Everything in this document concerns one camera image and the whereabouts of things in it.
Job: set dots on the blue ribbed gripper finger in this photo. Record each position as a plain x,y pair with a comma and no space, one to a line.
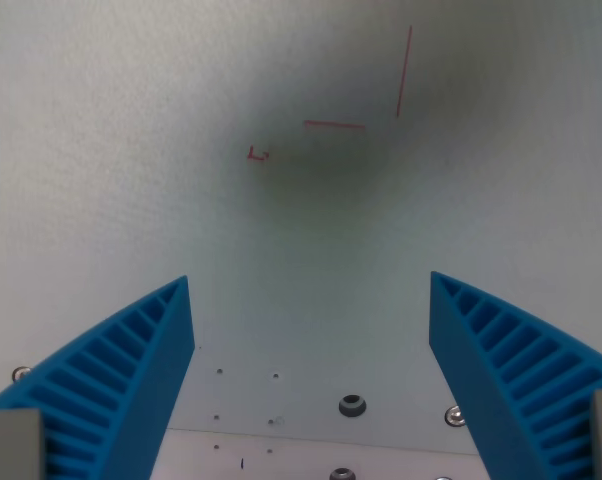
131,380
511,380

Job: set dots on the black round threaded insert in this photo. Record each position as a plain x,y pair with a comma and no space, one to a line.
342,474
352,405

